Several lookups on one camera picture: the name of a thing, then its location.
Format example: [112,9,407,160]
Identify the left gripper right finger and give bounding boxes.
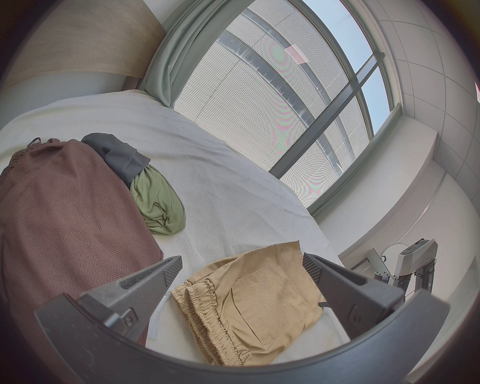
[302,253,405,341]

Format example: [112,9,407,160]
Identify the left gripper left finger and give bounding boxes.
[78,256,183,340]

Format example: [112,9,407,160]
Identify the tan shorts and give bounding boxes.
[170,240,327,366]

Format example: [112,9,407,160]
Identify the bed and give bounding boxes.
[0,0,351,366]

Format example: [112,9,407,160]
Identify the white garment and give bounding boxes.
[145,292,171,340]

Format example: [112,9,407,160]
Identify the grey small table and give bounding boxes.
[365,247,392,284]

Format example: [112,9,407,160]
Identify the brown garment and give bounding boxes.
[0,138,164,347]

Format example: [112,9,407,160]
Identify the green garment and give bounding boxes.
[129,165,187,236]

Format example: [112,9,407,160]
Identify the dark grey garment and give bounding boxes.
[80,132,151,188]

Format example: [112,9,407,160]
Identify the window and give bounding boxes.
[170,0,400,211]

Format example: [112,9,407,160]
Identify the grey-green curtain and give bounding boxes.
[142,0,271,109]

